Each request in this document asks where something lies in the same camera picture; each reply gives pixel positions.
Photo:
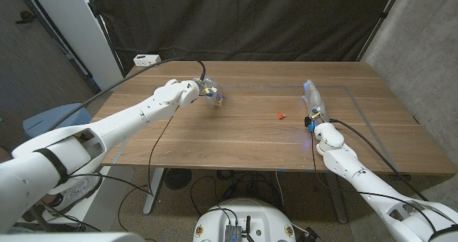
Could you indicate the white power strip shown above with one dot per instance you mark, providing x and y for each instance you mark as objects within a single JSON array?
[{"x": 145, "y": 59}]

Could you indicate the grey electronics module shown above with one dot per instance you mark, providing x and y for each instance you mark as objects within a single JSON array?
[{"x": 233, "y": 233}]

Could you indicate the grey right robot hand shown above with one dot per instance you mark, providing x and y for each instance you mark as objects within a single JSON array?
[{"x": 315, "y": 100}]

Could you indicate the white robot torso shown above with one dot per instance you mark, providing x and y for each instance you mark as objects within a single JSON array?
[{"x": 261, "y": 217}]

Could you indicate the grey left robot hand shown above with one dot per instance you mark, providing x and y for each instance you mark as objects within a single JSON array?
[{"x": 211, "y": 88}]

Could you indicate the grey table leg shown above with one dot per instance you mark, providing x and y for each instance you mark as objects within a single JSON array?
[{"x": 336, "y": 202}]

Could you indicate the black backdrop stand pole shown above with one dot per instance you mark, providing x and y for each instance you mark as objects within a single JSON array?
[
  {"x": 381, "y": 18},
  {"x": 105, "y": 34}
]

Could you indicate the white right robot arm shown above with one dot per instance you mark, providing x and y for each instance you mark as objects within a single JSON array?
[{"x": 358, "y": 174}]

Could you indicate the person's bare leg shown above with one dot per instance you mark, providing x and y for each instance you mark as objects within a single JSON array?
[{"x": 3, "y": 155}]

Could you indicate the black curtain backdrop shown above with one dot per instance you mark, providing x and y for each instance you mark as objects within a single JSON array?
[{"x": 243, "y": 20}]

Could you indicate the small wooden block with holes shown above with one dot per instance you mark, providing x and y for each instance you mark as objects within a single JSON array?
[{"x": 220, "y": 102}]

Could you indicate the white cabinet panel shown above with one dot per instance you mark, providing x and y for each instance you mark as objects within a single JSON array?
[{"x": 78, "y": 31}]

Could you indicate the blue padded stool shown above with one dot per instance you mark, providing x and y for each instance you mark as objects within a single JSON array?
[{"x": 46, "y": 122}]

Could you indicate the red screw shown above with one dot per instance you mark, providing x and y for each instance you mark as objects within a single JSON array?
[{"x": 281, "y": 116}]

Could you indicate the black round floor fan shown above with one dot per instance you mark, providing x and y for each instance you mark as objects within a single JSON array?
[{"x": 177, "y": 178}]

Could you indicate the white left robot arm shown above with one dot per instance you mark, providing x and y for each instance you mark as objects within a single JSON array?
[{"x": 125, "y": 118}]

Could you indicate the white table leg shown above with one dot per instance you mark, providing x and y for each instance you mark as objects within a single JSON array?
[{"x": 154, "y": 195}]

